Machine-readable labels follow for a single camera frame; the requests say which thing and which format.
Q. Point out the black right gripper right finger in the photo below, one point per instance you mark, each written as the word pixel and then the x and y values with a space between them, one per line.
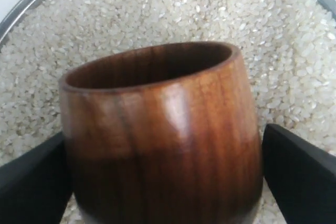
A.
pixel 300 176

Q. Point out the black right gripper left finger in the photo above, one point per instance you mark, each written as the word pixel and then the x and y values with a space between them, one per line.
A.
pixel 36 187

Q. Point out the brown wooden cup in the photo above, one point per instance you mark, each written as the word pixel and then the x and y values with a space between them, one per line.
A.
pixel 163 134

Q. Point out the round metal rice plate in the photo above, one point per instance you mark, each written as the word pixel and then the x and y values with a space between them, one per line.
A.
pixel 288 48

